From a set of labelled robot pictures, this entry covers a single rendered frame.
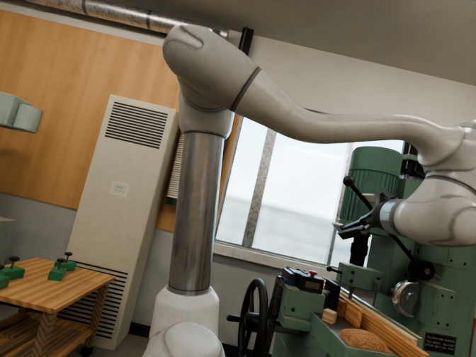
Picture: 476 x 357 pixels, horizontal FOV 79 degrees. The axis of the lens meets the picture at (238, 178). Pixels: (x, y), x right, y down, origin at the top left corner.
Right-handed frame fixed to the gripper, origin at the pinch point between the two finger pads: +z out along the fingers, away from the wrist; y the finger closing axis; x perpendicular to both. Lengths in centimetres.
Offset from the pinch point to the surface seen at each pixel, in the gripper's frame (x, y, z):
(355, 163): 6.9, 18.2, 12.6
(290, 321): -14.1, -37.2, 5.5
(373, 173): 1.6, 18.0, 6.6
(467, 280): -47, 17, 3
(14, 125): 154, -94, 126
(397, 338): -28.6, -18.3, -12.8
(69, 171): 122, -100, 171
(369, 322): -29.1, -19.1, -0.5
